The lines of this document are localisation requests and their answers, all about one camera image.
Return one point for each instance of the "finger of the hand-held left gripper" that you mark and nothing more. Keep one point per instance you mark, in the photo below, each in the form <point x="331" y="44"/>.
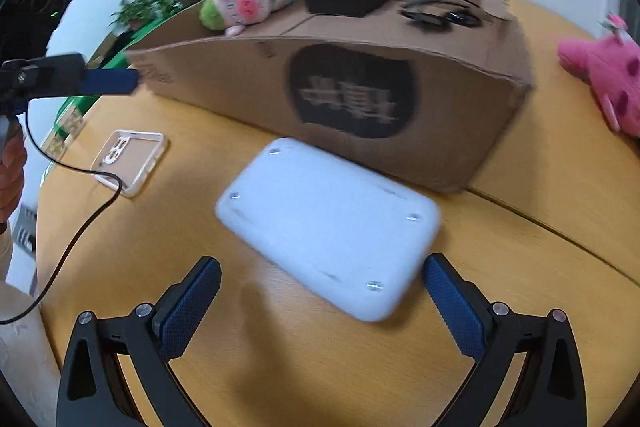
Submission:
<point x="107" y="82"/>

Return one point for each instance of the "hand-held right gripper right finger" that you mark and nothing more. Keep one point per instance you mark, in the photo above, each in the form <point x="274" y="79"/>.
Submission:
<point x="456" y="307"/>

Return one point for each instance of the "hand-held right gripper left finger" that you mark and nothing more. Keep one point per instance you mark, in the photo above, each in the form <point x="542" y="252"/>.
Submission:
<point x="186" y="309"/>

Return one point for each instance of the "white rectangular device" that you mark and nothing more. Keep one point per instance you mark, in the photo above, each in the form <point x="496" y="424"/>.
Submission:
<point x="325" y="227"/>

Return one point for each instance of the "brown cardboard box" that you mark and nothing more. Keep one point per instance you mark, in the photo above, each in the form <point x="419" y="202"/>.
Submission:
<point x="475" y="117"/>

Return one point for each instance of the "wooden desktop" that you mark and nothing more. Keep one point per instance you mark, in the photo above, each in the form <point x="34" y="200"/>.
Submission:
<point x="300" y="357"/>

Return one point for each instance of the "person's left hand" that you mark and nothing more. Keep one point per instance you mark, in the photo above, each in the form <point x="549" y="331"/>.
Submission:
<point x="11" y="182"/>

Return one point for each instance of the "white phone case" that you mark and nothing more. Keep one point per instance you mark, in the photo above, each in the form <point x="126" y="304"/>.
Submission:
<point x="112" y="152"/>

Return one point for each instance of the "pink bear plush toy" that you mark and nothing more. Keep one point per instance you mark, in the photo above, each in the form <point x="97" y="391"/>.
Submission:
<point x="617" y="77"/>

